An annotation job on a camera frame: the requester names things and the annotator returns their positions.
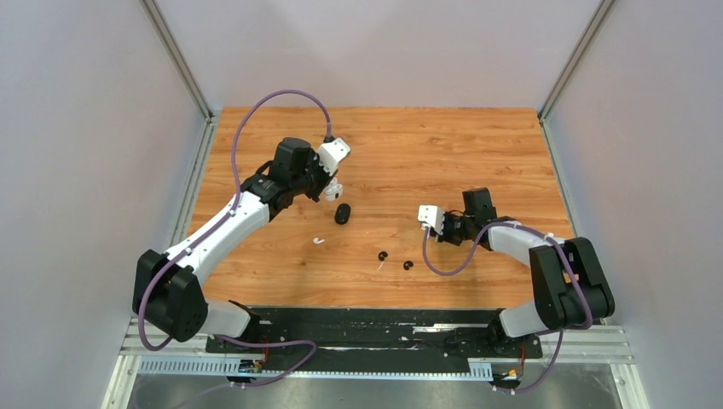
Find black earbud charging case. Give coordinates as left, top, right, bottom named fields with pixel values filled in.
left=334, top=203, right=351, bottom=225

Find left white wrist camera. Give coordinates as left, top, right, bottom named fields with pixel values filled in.
left=316, top=138, right=351, bottom=175

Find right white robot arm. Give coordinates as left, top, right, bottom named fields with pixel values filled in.
left=418, top=187, right=616, bottom=356

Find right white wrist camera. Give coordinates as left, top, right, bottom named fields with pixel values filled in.
left=417, top=204, right=446, bottom=236

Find white earbud charging case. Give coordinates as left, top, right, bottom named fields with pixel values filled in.
left=323, top=177, right=344, bottom=202

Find right aluminium corner post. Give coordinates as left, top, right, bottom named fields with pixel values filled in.
left=537, top=0, right=617, bottom=124

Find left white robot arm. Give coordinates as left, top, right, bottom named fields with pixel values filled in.
left=131, top=137, right=351, bottom=352

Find aluminium frame rail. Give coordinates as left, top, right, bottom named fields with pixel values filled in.
left=101, top=320, right=648, bottom=408

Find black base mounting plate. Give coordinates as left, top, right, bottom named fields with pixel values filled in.
left=150, top=305, right=602, bottom=375

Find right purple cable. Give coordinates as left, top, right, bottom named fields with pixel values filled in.
left=421, top=221, right=594, bottom=395

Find aluminium corner post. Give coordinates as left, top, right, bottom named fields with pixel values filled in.
left=139, top=0, right=214, bottom=123
left=537, top=0, right=617, bottom=124

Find white slotted cable duct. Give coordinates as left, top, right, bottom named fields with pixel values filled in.
left=137, top=356, right=493, bottom=382

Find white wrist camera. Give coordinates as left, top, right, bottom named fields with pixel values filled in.
left=417, top=204, right=446, bottom=236
left=316, top=138, right=351, bottom=175

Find left aluminium corner post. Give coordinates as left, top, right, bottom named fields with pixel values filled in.
left=139, top=0, right=214, bottom=123

